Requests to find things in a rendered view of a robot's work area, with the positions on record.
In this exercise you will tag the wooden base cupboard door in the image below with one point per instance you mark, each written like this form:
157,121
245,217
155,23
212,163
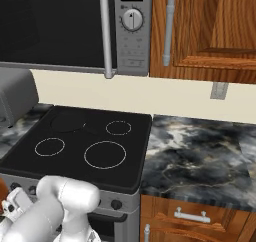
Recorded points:
186,235

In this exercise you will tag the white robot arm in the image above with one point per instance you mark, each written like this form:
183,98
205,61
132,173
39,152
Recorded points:
68,199

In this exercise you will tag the silver microwave oven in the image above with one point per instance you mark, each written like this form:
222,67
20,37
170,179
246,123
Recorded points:
133,52

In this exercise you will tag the black stove knob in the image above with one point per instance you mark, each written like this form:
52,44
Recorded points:
116,204
32,190
15,186

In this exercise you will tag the black glass top stove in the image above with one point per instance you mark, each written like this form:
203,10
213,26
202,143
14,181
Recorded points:
86,146

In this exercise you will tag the grey wall socket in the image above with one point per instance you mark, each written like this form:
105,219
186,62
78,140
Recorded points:
219,90

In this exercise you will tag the wooden drawer front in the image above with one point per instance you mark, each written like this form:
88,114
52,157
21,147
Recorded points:
200,216

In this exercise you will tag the wooden wall cupboard door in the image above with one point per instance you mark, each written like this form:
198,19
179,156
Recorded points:
213,29

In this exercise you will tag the black microwave door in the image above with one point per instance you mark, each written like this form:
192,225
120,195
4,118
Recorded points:
50,29

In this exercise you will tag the silver microwave dial knob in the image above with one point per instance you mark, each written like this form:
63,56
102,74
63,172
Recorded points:
132,19

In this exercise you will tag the grey toaster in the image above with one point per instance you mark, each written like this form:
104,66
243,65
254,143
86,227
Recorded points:
16,94

